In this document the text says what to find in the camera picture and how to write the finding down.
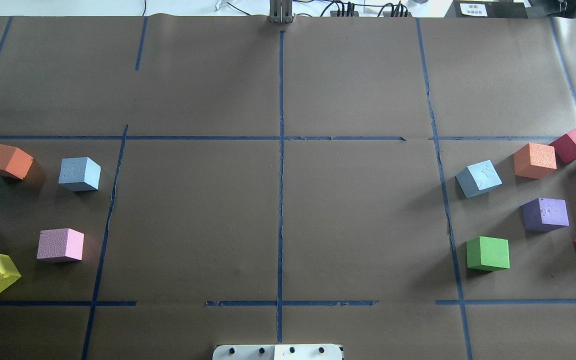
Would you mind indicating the light blue foam block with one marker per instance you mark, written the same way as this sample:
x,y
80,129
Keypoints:
x,y
479,178
79,174

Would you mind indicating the green foam block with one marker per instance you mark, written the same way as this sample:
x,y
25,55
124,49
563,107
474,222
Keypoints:
x,y
488,254

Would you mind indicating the pink foam block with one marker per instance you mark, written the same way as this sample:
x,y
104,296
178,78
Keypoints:
x,y
60,245

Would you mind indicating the orange foam block right side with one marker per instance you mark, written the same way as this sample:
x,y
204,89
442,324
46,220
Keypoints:
x,y
534,161

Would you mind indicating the orange foam block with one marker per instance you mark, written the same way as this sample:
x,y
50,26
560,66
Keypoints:
x,y
14,162
534,161

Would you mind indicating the purple foam block right side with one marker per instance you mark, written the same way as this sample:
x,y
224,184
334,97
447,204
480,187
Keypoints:
x,y
545,214

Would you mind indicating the black box with label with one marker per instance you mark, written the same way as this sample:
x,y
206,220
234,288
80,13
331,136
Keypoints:
x,y
486,9

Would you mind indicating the orange foam block left side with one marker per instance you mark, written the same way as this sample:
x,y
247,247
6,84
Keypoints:
x,y
14,162

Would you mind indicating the red foam block upper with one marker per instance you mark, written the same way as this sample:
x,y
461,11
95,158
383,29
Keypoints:
x,y
565,146

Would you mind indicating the white camera stand base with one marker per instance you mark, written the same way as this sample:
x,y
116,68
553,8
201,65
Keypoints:
x,y
304,351

